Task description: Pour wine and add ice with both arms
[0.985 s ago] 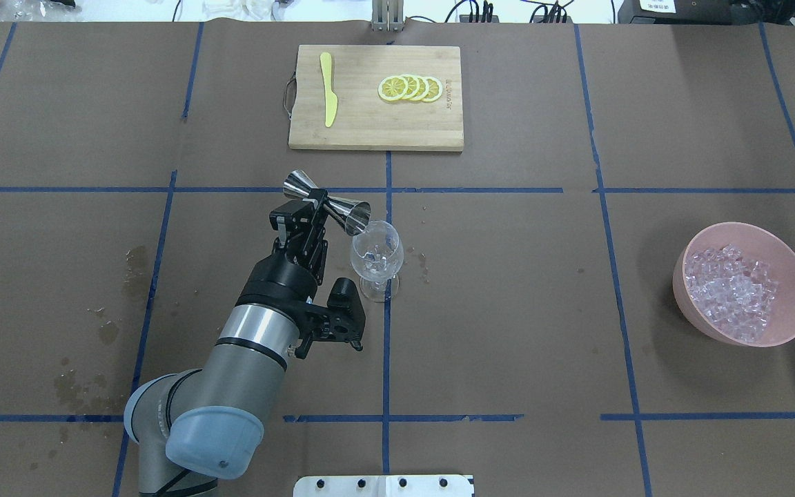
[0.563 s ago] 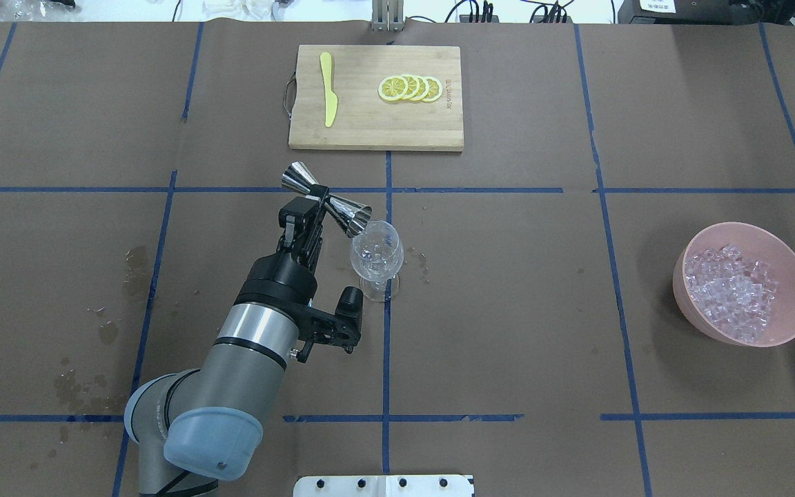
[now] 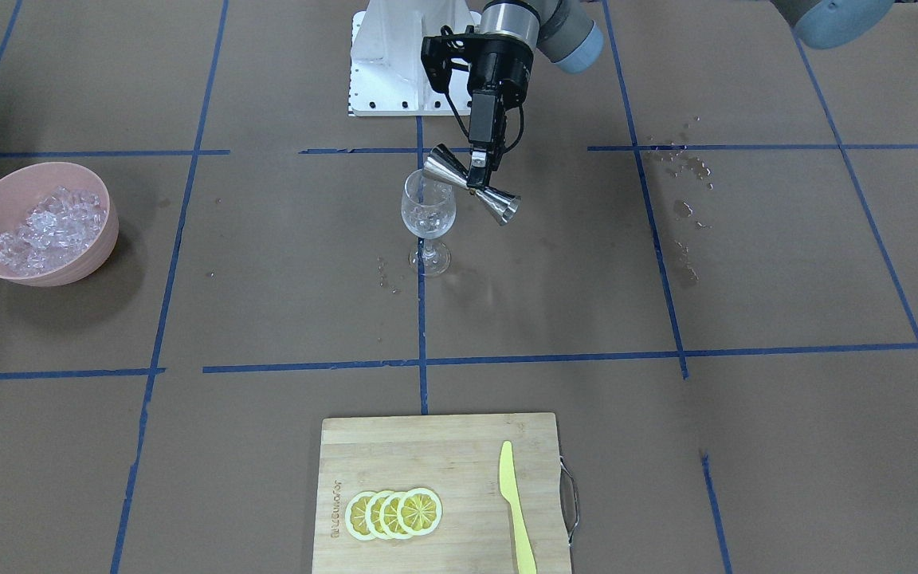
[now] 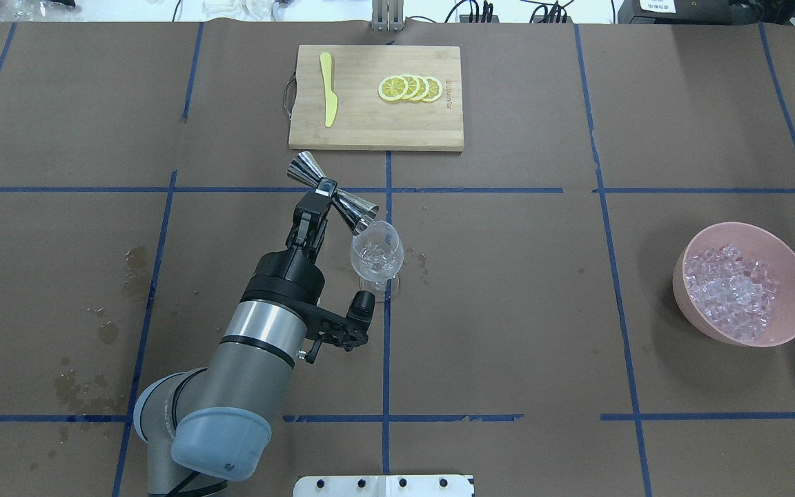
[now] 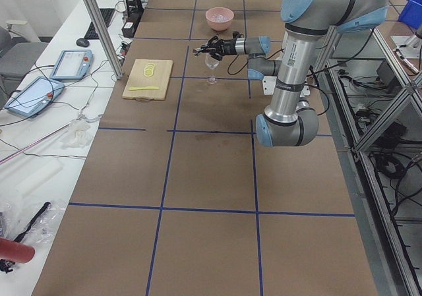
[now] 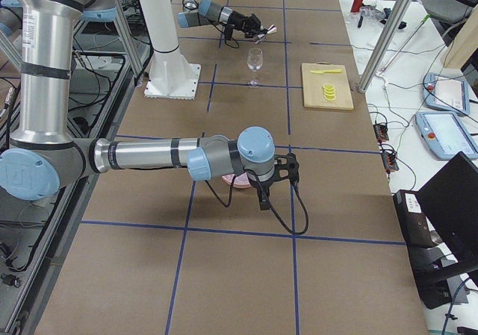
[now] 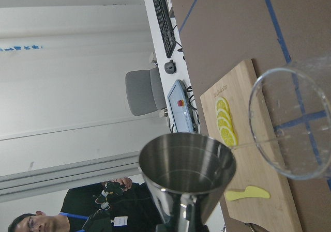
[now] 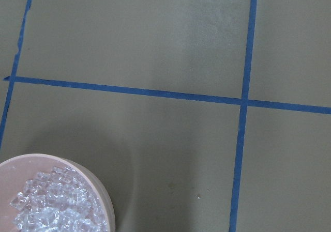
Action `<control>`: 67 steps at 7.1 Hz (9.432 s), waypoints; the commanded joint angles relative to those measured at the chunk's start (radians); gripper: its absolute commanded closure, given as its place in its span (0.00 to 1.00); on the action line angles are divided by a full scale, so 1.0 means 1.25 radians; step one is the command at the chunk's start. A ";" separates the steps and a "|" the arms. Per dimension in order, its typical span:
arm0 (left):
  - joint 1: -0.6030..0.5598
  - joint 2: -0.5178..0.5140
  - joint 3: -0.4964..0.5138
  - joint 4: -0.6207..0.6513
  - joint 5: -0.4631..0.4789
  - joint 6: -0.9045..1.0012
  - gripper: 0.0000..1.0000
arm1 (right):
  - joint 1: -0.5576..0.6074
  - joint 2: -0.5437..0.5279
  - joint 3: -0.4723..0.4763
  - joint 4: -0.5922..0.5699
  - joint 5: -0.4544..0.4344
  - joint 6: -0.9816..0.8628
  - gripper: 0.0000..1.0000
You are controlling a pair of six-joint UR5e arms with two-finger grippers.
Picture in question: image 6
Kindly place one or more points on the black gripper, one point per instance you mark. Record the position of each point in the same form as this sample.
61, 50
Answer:
262, 188
237, 16

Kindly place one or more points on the steel cocktail jigger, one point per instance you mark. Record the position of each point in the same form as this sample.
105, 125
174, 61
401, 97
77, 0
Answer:
264, 33

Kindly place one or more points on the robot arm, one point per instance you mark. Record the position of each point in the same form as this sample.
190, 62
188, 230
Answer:
43, 157
206, 12

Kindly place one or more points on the clear wine glass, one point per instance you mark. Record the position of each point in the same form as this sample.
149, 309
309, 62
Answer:
255, 61

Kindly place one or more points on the pink bowl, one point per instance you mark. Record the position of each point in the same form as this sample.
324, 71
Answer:
238, 181

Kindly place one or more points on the yellow plastic knife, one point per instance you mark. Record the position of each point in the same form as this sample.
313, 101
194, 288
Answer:
326, 71

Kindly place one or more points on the bamboo cutting board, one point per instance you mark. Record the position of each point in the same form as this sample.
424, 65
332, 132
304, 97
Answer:
312, 87

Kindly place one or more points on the black mini computer box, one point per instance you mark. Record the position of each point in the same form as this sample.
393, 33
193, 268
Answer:
413, 224

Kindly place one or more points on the blue teach pendant near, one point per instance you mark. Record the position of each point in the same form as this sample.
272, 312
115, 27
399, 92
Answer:
445, 134

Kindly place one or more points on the blue teach pendant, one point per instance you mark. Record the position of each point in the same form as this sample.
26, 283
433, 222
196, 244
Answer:
447, 93
445, 134

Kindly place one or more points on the black computer monitor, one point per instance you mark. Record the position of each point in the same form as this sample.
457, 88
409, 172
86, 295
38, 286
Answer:
449, 201

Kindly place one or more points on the blue teach pendant far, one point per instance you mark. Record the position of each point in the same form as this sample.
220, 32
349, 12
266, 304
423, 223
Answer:
447, 93

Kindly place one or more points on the grey office chair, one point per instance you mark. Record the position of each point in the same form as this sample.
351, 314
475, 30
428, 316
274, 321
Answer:
452, 13

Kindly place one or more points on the cardboard board upright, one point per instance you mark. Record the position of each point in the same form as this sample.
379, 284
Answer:
464, 44

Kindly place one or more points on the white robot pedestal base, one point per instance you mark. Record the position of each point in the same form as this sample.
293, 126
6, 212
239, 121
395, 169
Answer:
170, 74

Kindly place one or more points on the aluminium frame post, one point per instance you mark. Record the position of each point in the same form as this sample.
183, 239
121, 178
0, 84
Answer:
398, 11

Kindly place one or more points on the green handled grabber stick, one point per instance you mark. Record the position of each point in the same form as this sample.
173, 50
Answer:
381, 71

